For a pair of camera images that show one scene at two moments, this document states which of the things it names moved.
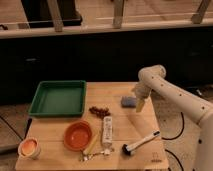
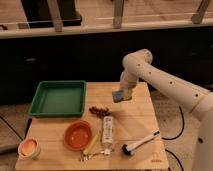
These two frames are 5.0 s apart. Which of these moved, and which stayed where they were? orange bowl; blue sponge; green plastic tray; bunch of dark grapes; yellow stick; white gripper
Moved: blue sponge; white gripper
Stayed: bunch of dark grapes; yellow stick; green plastic tray; orange bowl
